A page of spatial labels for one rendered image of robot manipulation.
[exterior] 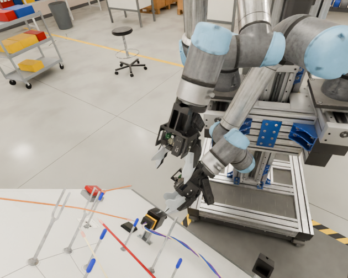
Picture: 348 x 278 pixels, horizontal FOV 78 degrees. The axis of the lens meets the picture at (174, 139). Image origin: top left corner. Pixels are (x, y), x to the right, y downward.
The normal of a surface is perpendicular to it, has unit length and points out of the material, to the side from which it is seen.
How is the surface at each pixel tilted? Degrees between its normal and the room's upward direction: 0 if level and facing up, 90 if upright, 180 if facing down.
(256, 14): 38
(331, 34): 30
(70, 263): 52
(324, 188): 0
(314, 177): 0
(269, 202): 0
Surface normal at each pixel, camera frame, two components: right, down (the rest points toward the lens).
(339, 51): 0.22, 0.62
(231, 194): -0.08, -0.72
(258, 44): -0.08, 0.09
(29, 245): 0.44, -0.90
